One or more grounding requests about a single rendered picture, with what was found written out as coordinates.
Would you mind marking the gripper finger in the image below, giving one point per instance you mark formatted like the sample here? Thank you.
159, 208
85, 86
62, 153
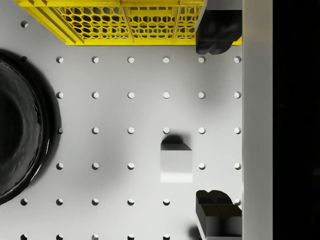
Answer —
217, 27
220, 222

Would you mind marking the grey cube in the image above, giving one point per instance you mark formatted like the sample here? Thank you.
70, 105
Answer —
176, 162

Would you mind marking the yellow basket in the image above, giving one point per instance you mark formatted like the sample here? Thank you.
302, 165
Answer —
75, 40

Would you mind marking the black plate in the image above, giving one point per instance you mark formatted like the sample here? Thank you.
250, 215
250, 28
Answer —
17, 125

